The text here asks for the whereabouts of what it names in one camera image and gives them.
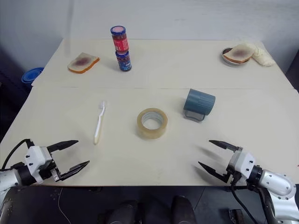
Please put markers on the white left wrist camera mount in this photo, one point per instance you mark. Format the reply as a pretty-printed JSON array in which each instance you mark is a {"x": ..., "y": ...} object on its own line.
[{"x": 37, "y": 158}]

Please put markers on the jam bread slice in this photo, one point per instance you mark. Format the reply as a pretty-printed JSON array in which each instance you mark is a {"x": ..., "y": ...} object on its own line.
[
  {"x": 238, "y": 54},
  {"x": 82, "y": 63}
]

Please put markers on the dark brown floor object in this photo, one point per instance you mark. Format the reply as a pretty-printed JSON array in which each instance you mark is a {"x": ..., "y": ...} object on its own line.
[{"x": 236, "y": 216}]

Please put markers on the red label jam jar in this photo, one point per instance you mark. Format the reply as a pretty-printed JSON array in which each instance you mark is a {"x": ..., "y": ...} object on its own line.
[{"x": 120, "y": 38}]

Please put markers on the round metal dish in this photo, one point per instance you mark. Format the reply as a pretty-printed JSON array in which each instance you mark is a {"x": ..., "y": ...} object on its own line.
[{"x": 227, "y": 61}]

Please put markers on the blue label jam jar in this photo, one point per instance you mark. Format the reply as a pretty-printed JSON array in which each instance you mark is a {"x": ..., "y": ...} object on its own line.
[{"x": 123, "y": 61}]

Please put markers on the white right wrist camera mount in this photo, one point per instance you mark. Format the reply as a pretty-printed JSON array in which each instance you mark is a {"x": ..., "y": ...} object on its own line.
[{"x": 244, "y": 163}]

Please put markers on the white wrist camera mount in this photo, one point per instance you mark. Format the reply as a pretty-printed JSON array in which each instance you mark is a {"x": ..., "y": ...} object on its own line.
[
  {"x": 244, "y": 163},
  {"x": 37, "y": 158}
]

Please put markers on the white crumpled cloth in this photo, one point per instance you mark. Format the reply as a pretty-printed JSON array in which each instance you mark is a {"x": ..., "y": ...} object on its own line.
[{"x": 262, "y": 57}]

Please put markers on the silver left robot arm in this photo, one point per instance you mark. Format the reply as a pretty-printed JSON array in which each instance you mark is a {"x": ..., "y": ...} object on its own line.
[{"x": 9, "y": 177}]

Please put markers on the clear packing tape roll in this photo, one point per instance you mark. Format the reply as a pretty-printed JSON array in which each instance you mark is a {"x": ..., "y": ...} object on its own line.
[{"x": 152, "y": 127}]

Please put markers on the white toothbrush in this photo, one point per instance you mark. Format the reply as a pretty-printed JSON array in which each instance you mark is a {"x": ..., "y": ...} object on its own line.
[{"x": 100, "y": 122}]

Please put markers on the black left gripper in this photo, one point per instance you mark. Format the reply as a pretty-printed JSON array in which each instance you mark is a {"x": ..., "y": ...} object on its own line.
[{"x": 56, "y": 175}]

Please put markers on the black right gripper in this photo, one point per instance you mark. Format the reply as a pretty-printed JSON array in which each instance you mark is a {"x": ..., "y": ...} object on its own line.
[{"x": 231, "y": 171}]

